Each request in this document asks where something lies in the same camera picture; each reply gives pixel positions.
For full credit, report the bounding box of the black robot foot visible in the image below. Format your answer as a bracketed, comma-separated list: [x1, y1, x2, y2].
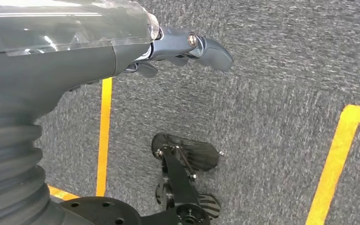
[151, 133, 225, 225]

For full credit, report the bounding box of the yellow floor tape line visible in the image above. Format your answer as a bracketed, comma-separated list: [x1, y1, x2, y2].
[47, 77, 114, 203]

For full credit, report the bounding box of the black round joint plate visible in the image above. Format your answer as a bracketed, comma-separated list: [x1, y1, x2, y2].
[59, 196, 143, 225]

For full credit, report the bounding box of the yellow floor tape square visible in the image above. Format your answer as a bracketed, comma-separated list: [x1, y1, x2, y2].
[305, 105, 360, 225]

